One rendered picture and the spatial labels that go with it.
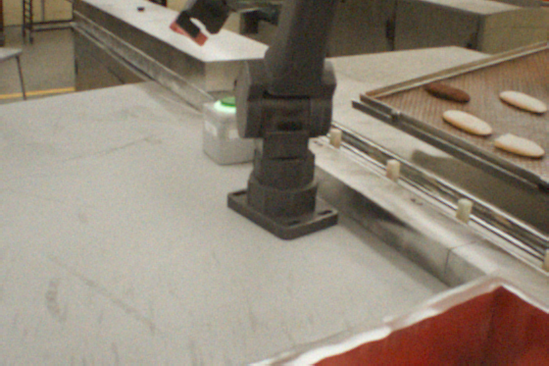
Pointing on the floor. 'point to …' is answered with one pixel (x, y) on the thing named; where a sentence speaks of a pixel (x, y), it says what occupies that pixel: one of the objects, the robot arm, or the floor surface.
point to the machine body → (101, 64)
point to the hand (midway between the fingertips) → (188, 6)
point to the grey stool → (17, 65)
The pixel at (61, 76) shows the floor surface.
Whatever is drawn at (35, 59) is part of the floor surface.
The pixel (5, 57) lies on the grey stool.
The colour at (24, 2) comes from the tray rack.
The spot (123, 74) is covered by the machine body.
